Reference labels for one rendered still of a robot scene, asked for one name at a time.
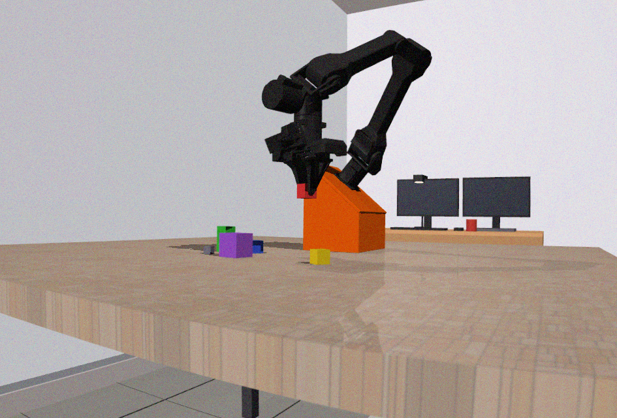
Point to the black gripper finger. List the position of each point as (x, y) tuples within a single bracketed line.
[(316, 167), (299, 170)]

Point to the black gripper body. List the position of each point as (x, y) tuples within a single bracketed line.
[(315, 146)]

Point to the blue block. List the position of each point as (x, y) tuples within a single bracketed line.
[(257, 246)]

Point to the yellow block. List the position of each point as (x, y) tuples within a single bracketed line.
[(320, 256)]

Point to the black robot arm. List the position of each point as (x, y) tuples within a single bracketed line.
[(331, 72)]

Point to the purple block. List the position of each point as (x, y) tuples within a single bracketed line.
[(235, 245)]

